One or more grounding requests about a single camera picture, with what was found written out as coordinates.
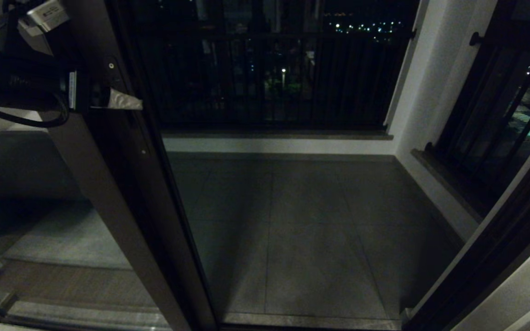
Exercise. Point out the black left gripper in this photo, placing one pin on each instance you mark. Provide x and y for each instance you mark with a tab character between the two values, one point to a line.
90	89

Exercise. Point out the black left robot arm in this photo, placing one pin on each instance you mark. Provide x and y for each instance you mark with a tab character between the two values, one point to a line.
16	78

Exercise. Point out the brown framed fixed glass panel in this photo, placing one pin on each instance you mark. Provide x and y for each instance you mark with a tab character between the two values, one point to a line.
104	193

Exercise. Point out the door floor track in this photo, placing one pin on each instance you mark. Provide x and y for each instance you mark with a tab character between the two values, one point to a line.
311	322

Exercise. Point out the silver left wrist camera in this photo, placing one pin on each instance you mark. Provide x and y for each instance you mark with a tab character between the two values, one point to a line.
46	14

